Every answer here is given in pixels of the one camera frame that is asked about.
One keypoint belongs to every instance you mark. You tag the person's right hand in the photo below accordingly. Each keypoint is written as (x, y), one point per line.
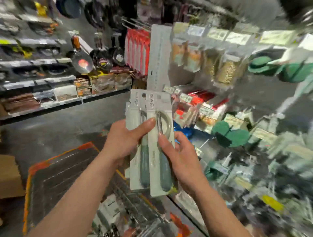
(183, 166)

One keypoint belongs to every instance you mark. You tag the person's left hand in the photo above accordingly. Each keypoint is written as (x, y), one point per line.
(122, 141)

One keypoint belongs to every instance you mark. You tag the green peeler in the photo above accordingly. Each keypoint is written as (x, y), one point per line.
(133, 105)

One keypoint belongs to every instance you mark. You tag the pile of packaged kitchen tools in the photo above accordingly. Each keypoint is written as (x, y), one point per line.
(122, 219)

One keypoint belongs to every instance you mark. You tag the kitchen tools display rack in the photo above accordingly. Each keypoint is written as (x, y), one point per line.
(159, 53)

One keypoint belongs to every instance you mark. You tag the person's right forearm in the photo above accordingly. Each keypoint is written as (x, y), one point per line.
(220, 215)

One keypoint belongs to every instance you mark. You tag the person's left forearm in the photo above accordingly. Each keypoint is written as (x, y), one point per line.
(73, 205)

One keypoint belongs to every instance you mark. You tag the background cookware shelf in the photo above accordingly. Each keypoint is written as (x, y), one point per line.
(44, 68)

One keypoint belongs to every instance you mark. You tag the black frying pan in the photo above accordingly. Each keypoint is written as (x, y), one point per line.
(102, 58)
(81, 61)
(118, 53)

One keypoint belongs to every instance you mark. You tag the red hanging packets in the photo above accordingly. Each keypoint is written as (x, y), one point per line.
(138, 51)

